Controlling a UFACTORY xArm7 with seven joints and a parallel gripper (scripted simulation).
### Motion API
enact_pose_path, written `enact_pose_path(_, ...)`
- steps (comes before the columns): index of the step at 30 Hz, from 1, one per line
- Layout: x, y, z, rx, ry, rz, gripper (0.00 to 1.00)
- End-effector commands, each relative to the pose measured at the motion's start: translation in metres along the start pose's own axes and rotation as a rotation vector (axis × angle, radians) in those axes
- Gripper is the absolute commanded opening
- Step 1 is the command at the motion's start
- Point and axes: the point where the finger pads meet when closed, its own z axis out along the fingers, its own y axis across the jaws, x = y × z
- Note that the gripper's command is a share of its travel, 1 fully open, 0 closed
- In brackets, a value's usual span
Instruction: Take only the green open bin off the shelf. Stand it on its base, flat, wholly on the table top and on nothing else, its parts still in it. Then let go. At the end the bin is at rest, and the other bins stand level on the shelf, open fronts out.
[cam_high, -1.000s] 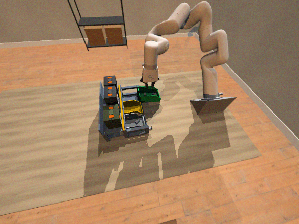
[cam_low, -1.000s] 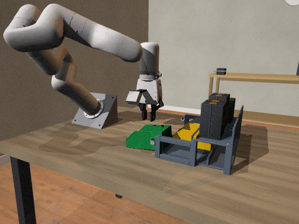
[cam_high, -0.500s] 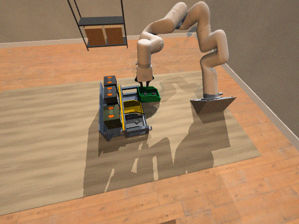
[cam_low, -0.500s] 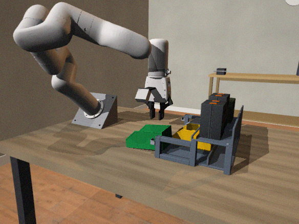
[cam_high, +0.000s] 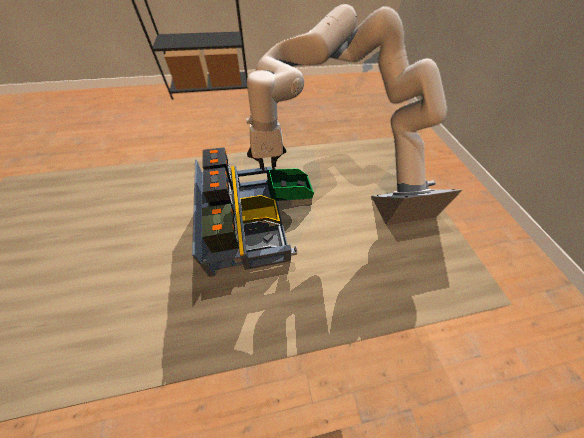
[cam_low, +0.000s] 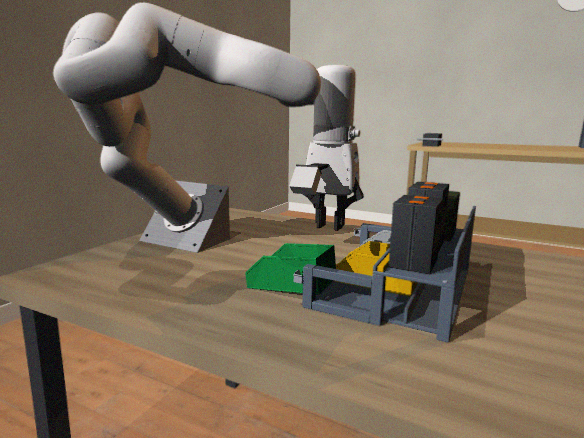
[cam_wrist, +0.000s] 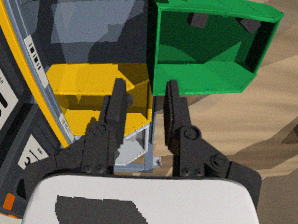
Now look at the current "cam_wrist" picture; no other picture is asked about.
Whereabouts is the grey steel disc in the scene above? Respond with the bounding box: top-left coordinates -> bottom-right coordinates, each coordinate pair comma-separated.
127,93 -> 134,106

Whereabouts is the green bin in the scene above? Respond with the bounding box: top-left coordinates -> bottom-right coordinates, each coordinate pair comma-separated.
146,0 -> 285,96

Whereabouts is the grey metal rack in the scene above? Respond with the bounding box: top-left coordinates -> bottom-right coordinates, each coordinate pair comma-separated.
3,0 -> 161,173

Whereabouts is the grey open bin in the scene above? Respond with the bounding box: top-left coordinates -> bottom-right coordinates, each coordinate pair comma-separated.
114,122 -> 150,166

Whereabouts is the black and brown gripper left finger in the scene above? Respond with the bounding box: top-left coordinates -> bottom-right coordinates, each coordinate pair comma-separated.
23,78 -> 128,204

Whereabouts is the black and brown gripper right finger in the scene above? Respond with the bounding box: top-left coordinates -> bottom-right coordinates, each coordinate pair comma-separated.
163,80 -> 262,211

